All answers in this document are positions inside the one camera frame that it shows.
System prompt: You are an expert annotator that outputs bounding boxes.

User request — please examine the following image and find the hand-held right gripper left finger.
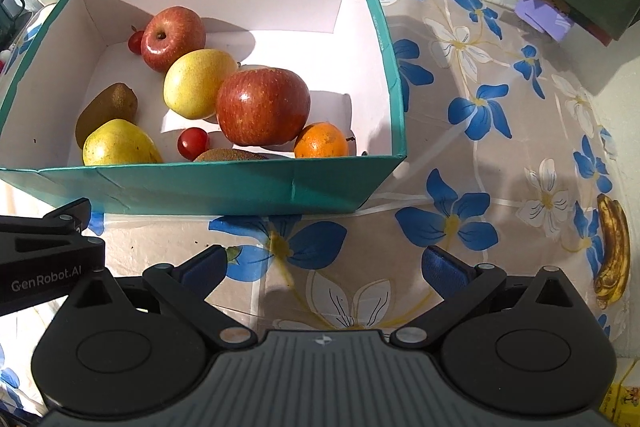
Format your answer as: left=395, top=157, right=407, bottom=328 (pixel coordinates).
left=74, top=244, right=255, bottom=351

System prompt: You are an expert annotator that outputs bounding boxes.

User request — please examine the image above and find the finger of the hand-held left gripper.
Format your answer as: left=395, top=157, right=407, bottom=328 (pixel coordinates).
left=0, top=198, right=107, bottom=260

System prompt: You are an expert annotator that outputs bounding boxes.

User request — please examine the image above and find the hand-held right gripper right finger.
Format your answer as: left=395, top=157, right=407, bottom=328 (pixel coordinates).
left=390, top=244, right=572, bottom=350

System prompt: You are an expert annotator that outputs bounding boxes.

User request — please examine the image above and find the teal cardboard box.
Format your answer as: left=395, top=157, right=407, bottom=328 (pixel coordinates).
left=0, top=0, right=409, bottom=217

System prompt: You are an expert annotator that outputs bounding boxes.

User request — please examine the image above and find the yellow pear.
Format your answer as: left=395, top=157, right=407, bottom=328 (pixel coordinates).
left=82, top=118, right=165, bottom=166
left=163, top=49, right=240, bottom=120

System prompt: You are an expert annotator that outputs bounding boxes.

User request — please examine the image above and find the brown kiwi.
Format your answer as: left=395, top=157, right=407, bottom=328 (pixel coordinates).
left=75, top=82, right=139, bottom=150
left=192, top=148, right=271, bottom=163

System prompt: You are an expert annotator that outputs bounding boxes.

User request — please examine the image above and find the red cherry tomato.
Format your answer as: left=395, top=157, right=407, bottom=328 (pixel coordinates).
left=127, top=26, right=147, bottom=56
left=177, top=127, right=211, bottom=162

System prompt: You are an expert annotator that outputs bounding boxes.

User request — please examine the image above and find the large red apple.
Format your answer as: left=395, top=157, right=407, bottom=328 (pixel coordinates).
left=216, top=67, right=312, bottom=147

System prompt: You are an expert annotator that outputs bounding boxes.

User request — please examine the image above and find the orange tangerine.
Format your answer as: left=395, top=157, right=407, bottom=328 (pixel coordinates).
left=293, top=122, right=350, bottom=160

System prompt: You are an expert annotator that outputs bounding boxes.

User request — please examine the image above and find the small red apple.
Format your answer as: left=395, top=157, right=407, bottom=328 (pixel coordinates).
left=141, top=6, right=207, bottom=74

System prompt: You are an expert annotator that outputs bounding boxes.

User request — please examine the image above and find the blue floral tablecloth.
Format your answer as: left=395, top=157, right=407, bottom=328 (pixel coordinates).
left=0, top=0, right=628, bottom=427

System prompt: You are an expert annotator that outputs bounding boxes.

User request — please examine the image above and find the yellow banana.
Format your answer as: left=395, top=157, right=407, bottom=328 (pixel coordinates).
left=592, top=194, right=632, bottom=308

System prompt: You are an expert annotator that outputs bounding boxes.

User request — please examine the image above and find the dark green mug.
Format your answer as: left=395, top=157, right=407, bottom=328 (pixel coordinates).
left=0, top=0, right=27, bottom=44

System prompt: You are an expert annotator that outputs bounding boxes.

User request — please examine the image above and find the yellow carton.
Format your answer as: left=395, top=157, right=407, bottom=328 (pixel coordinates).
left=602, top=357, right=640, bottom=424

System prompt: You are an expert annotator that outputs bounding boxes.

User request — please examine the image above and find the purple box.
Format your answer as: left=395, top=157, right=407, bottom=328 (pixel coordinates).
left=515, top=0, right=577, bottom=43

